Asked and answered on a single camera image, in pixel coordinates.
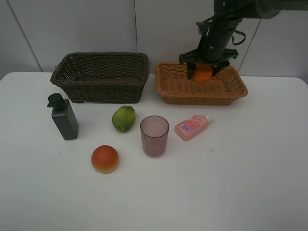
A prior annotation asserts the dark green pump bottle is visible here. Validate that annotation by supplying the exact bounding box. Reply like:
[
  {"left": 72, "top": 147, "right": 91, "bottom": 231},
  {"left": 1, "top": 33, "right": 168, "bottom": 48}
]
[{"left": 47, "top": 93, "right": 79, "bottom": 141}]

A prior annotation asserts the purple translucent plastic cup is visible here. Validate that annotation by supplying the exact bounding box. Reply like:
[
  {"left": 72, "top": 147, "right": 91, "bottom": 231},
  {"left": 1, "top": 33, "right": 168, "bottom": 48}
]
[{"left": 140, "top": 115, "right": 170, "bottom": 157}]

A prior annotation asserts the pink lotion bottle white cap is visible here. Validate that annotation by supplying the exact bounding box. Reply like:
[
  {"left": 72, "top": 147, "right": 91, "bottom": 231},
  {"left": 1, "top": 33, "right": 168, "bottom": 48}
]
[{"left": 175, "top": 115, "right": 212, "bottom": 141}]

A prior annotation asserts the orange tangerine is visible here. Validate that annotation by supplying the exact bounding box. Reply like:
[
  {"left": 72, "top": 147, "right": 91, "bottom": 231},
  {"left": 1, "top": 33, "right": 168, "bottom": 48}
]
[{"left": 192, "top": 63, "right": 213, "bottom": 83}]

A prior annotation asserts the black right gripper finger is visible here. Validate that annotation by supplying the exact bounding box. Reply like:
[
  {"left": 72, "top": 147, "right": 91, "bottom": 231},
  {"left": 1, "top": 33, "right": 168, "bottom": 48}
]
[
  {"left": 211, "top": 60, "right": 230, "bottom": 77},
  {"left": 186, "top": 62, "right": 197, "bottom": 80}
]

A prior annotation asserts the red orange round bun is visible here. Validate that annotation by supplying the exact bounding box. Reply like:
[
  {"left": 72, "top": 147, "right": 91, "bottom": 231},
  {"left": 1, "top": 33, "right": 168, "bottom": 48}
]
[{"left": 91, "top": 145, "right": 119, "bottom": 174}]

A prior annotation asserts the light orange wicker basket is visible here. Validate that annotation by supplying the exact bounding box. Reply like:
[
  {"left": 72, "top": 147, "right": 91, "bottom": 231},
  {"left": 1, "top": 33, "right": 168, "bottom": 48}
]
[{"left": 155, "top": 62, "right": 248, "bottom": 105}]

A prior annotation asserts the dark brown wicker basket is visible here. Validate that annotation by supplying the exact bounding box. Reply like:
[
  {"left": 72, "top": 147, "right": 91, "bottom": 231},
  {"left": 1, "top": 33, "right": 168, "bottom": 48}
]
[{"left": 50, "top": 52, "right": 150, "bottom": 104}]

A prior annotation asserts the green lime fruit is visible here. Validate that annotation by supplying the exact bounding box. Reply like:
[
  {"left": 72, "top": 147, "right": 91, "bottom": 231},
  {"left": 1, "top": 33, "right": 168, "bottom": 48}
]
[{"left": 112, "top": 105, "right": 136, "bottom": 133}]

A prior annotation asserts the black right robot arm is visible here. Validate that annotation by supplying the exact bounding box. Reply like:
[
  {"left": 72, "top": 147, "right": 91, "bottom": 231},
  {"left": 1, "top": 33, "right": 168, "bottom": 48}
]
[{"left": 179, "top": 0, "right": 308, "bottom": 79}]

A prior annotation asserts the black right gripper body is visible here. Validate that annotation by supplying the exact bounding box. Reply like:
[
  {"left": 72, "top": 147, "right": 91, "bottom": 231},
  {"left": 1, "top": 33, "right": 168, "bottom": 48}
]
[{"left": 179, "top": 16, "right": 238, "bottom": 66}]

